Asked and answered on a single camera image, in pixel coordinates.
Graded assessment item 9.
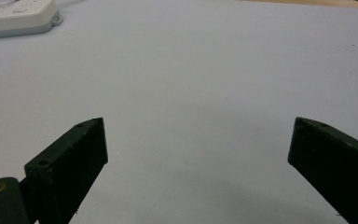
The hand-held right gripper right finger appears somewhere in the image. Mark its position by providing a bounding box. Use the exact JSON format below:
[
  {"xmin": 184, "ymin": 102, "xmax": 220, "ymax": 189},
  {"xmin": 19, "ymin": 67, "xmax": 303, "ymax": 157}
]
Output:
[{"xmin": 287, "ymin": 117, "xmax": 358, "ymax": 224}]

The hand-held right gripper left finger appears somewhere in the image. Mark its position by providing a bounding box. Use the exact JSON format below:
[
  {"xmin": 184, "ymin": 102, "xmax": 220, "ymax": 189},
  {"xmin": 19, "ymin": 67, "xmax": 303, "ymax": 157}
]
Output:
[{"xmin": 23, "ymin": 117, "xmax": 109, "ymax": 224}]

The white power strip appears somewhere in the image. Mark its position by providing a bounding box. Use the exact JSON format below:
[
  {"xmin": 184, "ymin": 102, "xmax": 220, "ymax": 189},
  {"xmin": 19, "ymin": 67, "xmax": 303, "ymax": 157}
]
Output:
[{"xmin": 0, "ymin": 0, "xmax": 64, "ymax": 40}]

